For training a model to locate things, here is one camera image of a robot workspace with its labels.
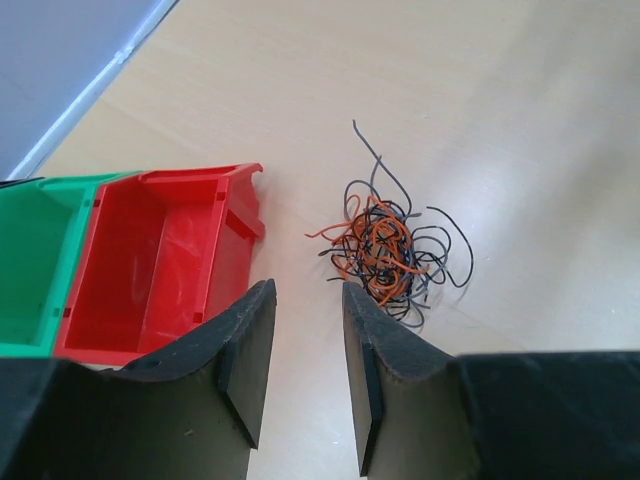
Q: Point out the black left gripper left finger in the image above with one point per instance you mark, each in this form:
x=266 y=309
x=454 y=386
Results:
x=190 y=410

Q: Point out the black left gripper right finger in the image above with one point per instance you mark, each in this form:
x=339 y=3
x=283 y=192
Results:
x=420 y=413

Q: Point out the red plastic bin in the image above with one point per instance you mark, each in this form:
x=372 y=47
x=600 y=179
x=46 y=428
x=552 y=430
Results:
x=165 y=251

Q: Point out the green plastic bin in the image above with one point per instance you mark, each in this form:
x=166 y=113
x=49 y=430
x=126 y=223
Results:
x=43 y=228

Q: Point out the black plastic bin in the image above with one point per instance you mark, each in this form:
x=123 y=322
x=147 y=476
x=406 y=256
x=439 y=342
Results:
x=15 y=182

